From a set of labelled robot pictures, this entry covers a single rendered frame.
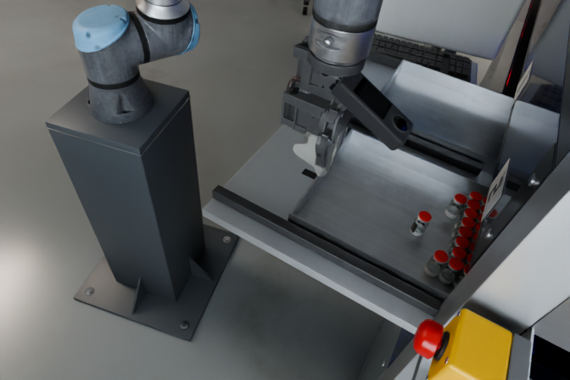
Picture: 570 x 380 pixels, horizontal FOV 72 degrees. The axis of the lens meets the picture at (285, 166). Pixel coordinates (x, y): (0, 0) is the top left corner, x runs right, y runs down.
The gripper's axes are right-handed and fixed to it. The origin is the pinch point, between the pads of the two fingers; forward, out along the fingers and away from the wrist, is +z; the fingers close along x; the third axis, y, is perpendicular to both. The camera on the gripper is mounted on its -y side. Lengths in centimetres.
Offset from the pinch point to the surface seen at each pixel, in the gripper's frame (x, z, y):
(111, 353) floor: 24, 98, 51
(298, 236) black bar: 7.6, 8.3, -0.3
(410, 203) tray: -11.1, 10.1, -13.8
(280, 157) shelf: -8.0, 10.3, 12.1
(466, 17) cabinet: -91, 6, -6
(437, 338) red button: 18.2, -3.1, -21.4
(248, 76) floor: -141, 98, 105
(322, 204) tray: -1.8, 10.1, -0.3
